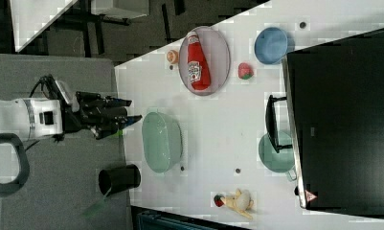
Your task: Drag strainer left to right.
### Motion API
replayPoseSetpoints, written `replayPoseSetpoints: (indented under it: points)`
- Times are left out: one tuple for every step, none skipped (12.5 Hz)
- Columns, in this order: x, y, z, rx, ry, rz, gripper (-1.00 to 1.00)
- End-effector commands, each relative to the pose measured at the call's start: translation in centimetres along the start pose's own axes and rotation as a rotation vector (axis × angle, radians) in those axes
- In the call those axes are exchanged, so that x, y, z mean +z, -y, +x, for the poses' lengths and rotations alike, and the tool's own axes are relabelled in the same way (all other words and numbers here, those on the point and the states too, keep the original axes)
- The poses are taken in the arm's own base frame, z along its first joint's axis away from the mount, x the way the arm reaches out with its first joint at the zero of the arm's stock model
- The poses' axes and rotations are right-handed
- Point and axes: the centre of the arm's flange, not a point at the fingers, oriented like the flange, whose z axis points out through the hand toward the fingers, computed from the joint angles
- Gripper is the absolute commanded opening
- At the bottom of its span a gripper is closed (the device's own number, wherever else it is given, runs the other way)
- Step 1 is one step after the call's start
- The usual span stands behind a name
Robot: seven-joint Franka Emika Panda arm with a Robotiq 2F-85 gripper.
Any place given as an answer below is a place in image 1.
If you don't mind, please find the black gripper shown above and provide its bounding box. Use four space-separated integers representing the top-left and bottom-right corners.
62 91 143 140

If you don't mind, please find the green plastic strainer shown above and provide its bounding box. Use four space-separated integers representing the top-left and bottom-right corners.
142 111 183 173

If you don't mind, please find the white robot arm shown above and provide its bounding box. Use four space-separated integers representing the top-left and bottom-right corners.
0 91 142 198

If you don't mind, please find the black cylinder cup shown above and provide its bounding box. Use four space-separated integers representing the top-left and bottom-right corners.
99 164 141 196

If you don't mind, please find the orange slice toy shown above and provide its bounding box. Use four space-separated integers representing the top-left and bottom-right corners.
167 50 179 64

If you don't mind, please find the red ketchup bottle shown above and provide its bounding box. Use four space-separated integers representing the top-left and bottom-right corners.
187 31 211 91

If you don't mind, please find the grey round plate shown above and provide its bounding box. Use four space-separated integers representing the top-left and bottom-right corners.
178 26 231 96

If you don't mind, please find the strawberry toy near plate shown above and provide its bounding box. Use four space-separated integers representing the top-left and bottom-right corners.
238 62 254 80

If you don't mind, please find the small strawberry toy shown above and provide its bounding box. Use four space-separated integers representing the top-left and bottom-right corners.
214 195 224 207

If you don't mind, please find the peeled banana toy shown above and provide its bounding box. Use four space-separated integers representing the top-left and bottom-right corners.
220 189 254 219

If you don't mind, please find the blue bowl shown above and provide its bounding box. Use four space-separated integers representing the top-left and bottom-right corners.
254 27 288 64

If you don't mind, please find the green mug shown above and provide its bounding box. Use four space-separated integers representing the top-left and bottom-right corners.
259 134 297 181

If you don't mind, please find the black toaster oven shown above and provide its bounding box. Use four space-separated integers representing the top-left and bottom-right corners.
282 28 384 219

